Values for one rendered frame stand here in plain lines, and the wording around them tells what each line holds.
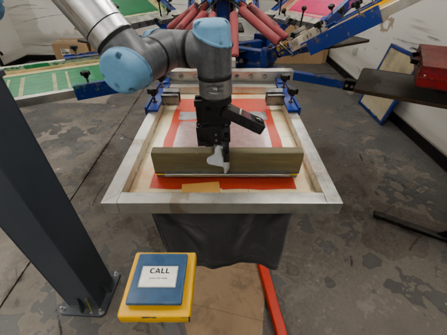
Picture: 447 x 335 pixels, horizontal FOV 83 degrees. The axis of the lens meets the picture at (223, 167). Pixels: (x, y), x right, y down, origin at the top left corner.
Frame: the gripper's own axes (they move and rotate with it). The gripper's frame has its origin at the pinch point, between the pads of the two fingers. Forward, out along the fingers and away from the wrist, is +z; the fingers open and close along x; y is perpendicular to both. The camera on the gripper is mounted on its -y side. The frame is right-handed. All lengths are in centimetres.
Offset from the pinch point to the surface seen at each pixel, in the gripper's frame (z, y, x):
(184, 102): 4, 19, -53
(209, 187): 4.7, 5.2, 4.3
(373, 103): 93, -180, -236
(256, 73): -3, -15, -68
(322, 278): 102, -53, -20
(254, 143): 5.1, -9.4, -17.9
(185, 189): 4.4, 11.9, 4.8
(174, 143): 4.0, 18.3, -18.0
